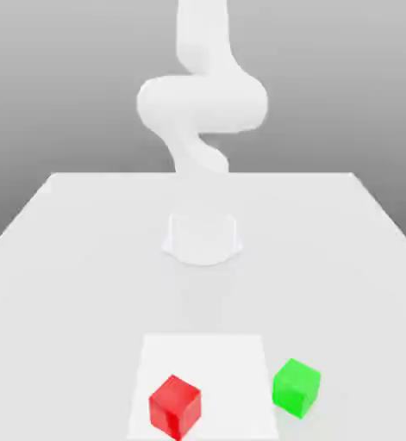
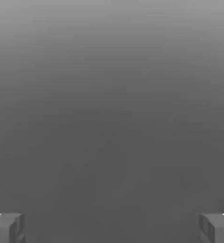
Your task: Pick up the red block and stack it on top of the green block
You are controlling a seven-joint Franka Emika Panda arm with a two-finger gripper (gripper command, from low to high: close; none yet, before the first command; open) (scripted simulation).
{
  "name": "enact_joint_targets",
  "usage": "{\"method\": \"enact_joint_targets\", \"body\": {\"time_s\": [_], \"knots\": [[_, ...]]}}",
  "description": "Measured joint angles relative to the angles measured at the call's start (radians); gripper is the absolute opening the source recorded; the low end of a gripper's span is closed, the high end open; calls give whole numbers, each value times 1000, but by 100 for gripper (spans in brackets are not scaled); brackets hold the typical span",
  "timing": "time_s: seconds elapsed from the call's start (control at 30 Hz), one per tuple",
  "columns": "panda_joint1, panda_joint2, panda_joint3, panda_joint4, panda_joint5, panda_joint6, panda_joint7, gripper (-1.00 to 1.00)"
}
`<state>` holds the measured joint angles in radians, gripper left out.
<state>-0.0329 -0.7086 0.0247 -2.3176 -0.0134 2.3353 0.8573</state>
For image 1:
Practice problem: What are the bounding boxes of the small green cube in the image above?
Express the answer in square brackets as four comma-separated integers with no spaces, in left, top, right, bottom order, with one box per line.
[272,357,322,420]

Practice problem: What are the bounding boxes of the small red cube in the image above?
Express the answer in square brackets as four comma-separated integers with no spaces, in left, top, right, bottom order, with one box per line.
[148,374,203,441]

